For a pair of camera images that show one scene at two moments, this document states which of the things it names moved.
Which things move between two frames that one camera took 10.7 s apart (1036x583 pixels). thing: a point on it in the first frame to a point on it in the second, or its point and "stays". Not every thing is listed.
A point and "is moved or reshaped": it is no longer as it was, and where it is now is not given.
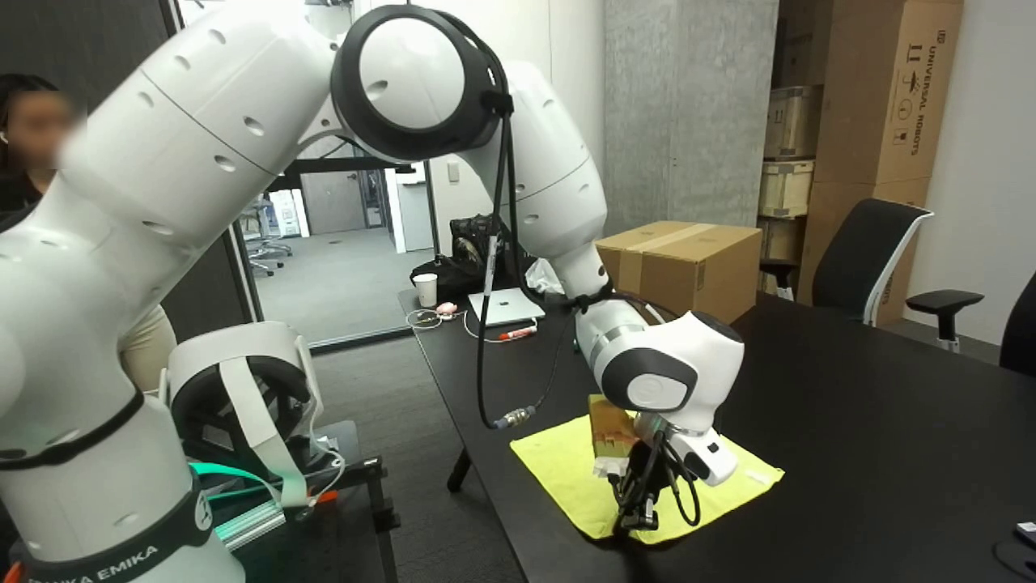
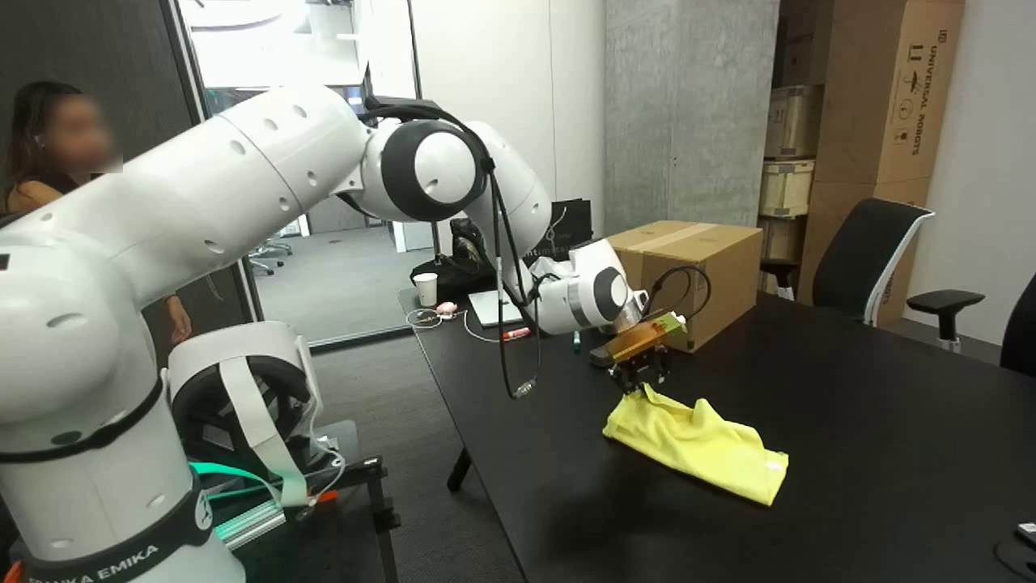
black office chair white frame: [864, 253] stays
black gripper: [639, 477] to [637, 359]
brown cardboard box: [685, 268] stays
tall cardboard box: [881, 115] stays
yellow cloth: [565, 459] is moved or reshaped
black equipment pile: [466, 270] stays
